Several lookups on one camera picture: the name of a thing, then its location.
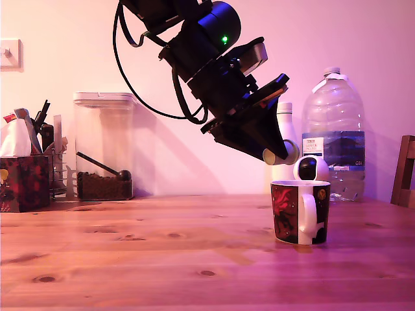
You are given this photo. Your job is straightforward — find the coffee beans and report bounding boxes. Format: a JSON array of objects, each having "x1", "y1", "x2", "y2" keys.
[{"x1": 77, "y1": 171, "x2": 134, "y2": 200}]

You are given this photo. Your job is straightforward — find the white bottle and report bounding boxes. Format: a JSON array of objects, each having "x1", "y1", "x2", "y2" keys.
[{"x1": 271, "y1": 102, "x2": 299, "y2": 183}]

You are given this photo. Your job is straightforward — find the large clear water bottle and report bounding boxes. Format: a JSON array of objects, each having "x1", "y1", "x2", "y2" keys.
[{"x1": 301, "y1": 67, "x2": 366, "y2": 203}]

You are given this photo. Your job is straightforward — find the black scoop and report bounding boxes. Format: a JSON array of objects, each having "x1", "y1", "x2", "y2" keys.
[{"x1": 76, "y1": 151, "x2": 133, "y2": 183}]

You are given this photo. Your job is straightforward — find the clear storage jar, white lid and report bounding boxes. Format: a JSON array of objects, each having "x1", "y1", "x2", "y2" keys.
[{"x1": 73, "y1": 91, "x2": 137, "y2": 202}]

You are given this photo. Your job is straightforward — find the clear ruler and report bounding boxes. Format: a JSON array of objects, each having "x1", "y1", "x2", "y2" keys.
[{"x1": 53, "y1": 114, "x2": 63, "y2": 154}]

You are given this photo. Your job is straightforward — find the black utensils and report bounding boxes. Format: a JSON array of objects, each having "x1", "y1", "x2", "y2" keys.
[{"x1": 33, "y1": 99, "x2": 55, "y2": 152}]

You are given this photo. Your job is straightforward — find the grey tool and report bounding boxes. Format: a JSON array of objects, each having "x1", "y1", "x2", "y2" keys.
[{"x1": 14, "y1": 108, "x2": 43, "y2": 155}]

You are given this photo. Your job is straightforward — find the white tissue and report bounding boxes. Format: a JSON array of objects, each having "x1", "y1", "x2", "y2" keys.
[{"x1": 0, "y1": 118, "x2": 33, "y2": 158}]

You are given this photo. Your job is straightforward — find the dark floral tissue box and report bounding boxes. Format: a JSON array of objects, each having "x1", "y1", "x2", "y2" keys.
[{"x1": 0, "y1": 154, "x2": 52, "y2": 213}]

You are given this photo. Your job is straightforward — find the short black cable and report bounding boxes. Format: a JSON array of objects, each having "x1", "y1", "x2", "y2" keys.
[{"x1": 171, "y1": 65, "x2": 209, "y2": 126}]

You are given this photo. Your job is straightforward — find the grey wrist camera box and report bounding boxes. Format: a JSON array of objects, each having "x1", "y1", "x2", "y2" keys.
[{"x1": 223, "y1": 36, "x2": 269, "y2": 77}]

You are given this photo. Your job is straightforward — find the small white round camera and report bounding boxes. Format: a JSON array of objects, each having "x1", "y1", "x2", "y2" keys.
[{"x1": 292, "y1": 156, "x2": 331, "y2": 183}]

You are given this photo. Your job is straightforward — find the dark floral mug, white handle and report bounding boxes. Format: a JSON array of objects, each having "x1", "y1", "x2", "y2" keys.
[{"x1": 270, "y1": 179, "x2": 331, "y2": 246}]

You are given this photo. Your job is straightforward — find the flat black ribbon cable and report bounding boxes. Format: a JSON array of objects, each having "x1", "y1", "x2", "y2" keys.
[{"x1": 118, "y1": 6, "x2": 163, "y2": 48}]

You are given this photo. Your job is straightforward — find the long black looping cable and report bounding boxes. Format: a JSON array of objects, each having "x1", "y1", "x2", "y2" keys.
[{"x1": 112, "y1": 1, "x2": 209, "y2": 121}]

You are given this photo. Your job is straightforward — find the wire basket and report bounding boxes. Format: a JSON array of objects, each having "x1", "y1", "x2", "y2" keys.
[{"x1": 30, "y1": 142, "x2": 69, "y2": 200}]

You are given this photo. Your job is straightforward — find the white wall switch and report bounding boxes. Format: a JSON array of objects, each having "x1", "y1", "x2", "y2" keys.
[{"x1": 0, "y1": 38, "x2": 25, "y2": 73}]

